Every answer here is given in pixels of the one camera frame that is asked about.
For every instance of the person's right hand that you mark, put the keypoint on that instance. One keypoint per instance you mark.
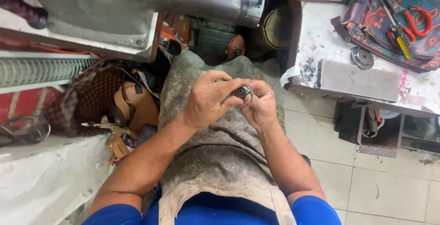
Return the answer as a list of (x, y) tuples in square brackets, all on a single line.
[(263, 109)]

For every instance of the person's left hand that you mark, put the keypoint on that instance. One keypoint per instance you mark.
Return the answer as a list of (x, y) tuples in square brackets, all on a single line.
[(202, 101)]

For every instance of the metal bobbin case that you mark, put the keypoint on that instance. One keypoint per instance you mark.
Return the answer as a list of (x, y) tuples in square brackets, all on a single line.
[(244, 92)]

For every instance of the dirty grey work apron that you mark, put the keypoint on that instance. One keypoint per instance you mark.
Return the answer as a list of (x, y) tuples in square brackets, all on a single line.
[(220, 156)]

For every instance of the tan leather bag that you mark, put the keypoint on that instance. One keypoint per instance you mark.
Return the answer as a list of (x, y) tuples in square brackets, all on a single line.
[(141, 106)]

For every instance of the brown leather shoe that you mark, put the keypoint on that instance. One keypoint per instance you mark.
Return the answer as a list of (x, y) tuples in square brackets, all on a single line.
[(235, 48)]

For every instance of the orange machine motor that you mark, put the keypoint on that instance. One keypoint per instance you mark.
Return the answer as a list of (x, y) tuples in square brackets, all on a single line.
[(175, 34)]

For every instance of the grey rectangular stone block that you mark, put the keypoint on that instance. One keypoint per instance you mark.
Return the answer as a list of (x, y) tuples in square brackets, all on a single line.
[(359, 80)]

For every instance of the paint-stained white work table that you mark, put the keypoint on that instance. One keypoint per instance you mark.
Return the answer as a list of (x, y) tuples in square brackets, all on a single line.
[(364, 66)]

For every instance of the blue shirt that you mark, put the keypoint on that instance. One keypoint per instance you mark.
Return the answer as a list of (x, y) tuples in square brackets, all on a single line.
[(213, 211)]

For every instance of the round metal disc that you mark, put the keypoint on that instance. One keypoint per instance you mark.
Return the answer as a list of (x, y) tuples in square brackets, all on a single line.
[(362, 58)]

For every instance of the brown checkered handbag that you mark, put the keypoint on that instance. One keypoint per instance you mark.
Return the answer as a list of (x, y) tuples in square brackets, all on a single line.
[(87, 97)]

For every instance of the grey metal sewing machine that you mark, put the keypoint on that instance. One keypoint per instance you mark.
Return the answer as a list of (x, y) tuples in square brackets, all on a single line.
[(137, 4)]

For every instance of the patterned fabric bag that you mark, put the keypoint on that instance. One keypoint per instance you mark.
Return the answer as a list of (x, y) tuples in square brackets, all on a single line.
[(378, 18)]

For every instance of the yellow and black screwdriver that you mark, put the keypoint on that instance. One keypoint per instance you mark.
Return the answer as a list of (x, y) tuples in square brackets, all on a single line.
[(400, 35)]

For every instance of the white ribbed coil heater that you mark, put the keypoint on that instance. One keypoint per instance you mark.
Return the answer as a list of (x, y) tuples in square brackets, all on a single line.
[(43, 72)]

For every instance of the metal bracket under table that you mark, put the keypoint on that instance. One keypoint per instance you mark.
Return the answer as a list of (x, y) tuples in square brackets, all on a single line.
[(380, 134)]

